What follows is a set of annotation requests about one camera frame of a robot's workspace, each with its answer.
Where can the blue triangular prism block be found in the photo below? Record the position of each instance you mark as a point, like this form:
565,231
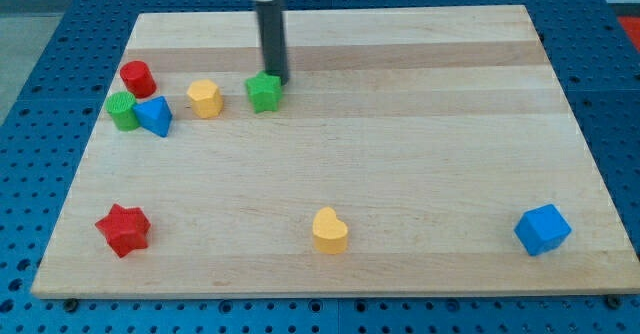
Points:
154,115

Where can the red star block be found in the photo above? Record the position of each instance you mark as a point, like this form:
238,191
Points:
125,229

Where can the wooden board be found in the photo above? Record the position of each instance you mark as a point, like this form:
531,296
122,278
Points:
430,131

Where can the green star block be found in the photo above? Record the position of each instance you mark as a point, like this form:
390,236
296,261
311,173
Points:
264,92

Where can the grey cylindrical robot arm rod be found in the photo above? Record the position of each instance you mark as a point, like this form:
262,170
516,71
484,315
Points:
271,25

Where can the yellow hexagonal block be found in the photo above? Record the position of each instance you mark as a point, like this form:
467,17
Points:
205,98

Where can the green cylinder block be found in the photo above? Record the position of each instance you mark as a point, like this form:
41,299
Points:
120,106

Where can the red cylinder block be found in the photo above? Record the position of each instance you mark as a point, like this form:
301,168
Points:
138,79

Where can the blue cube block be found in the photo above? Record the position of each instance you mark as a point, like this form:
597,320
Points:
542,229

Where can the yellow heart block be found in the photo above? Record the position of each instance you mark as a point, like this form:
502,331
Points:
330,234

